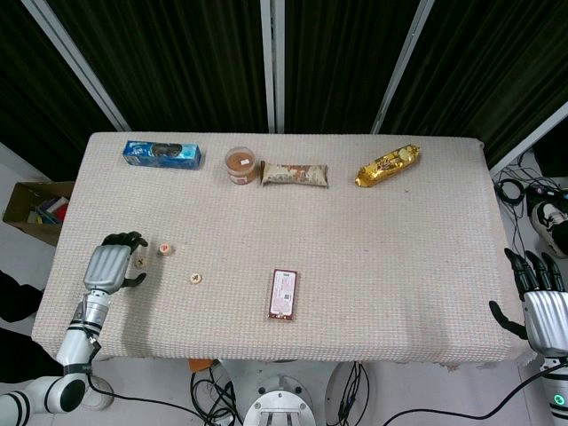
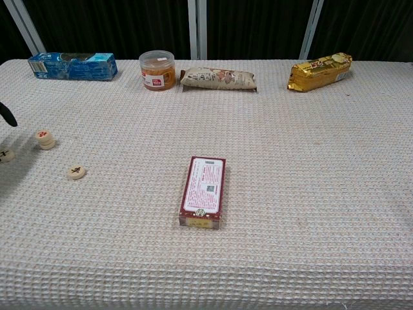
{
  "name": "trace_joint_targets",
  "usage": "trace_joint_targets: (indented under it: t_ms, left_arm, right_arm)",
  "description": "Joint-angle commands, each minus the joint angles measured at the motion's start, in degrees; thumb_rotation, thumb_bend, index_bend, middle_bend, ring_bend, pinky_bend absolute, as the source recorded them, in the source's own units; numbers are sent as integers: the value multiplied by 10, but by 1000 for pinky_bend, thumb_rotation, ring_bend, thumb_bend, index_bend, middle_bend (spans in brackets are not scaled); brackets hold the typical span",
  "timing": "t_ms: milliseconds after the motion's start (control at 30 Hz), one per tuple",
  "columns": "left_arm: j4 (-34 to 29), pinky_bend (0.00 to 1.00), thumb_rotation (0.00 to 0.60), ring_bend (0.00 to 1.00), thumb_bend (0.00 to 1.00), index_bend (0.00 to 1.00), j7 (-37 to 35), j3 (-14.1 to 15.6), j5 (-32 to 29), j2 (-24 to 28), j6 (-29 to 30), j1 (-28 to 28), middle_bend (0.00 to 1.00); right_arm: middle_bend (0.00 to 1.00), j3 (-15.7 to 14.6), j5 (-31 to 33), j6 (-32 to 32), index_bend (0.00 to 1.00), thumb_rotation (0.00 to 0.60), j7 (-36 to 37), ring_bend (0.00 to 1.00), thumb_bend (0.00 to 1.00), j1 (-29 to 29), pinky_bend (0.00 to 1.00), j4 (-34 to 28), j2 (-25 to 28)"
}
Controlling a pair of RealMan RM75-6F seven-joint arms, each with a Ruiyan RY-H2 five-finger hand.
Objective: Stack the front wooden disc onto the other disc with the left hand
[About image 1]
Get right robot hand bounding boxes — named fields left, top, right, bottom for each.
left=488, top=248, right=568, bottom=357

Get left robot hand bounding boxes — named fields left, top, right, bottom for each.
left=83, top=230, right=149, bottom=295

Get grey round robot base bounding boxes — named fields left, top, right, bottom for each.
left=242, top=375, right=321, bottom=426

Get colourful booklets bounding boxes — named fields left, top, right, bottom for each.
left=26, top=196, right=70, bottom=226

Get black cloth object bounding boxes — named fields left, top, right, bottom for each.
left=0, top=269, right=46, bottom=325

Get white black sneaker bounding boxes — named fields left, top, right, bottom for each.
left=530, top=199, right=568, bottom=259

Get brown cardboard box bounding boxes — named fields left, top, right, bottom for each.
left=2, top=180, right=76, bottom=248

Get blue cookie box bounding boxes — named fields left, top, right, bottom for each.
left=122, top=139, right=206, bottom=171

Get plain white shoe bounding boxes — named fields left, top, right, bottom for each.
left=82, top=389, right=114, bottom=412

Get black equipment box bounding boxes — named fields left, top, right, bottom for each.
left=532, top=130, right=568, bottom=179

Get clear plastic snack jar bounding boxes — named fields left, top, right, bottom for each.
left=224, top=146, right=258, bottom=186

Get maroon chocolate bar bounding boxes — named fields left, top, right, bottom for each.
left=266, top=267, right=302, bottom=323

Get black curtain panel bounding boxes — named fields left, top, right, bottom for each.
left=46, top=0, right=272, bottom=133
left=283, top=0, right=422, bottom=135
left=379, top=0, right=568, bottom=170
left=0, top=0, right=119, bottom=181

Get beige waffle tablecloth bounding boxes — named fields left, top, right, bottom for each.
left=30, top=131, right=537, bottom=370

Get beige snack packet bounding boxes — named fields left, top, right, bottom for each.
left=259, top=161, right=331, bottom=190

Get gold snack packet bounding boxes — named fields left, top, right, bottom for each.
left=353, top=142, right=422, bottom=188

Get white curved chassis panel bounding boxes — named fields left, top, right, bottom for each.
left=325, top=361, right=372, bottom=419

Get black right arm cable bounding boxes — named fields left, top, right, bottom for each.
left=376, top=359, right=568, bottom=426

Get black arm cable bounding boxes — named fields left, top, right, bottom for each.
left=86, top=372, right=209, bottom=426
left=376, top=359, right=568, bottom=426

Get tangled black floor cables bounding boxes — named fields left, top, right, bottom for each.
left=493, top=153, right=568, bottom=267

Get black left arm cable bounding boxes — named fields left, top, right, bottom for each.
left=86, top=372, right=209, bottom=426

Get black cable bundle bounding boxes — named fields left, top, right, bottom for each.
left=337, top=361, right=370, bottom=426
left=189, top=366, right=243, bottom=426

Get grey metal frame post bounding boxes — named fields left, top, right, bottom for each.
left=20, top=0, right=130, bottom=132
left=371, top=0, right=438, bottom=135
left=258, top=0, right=288, bottom=134
left=485, top=100, right=568, bottom=175

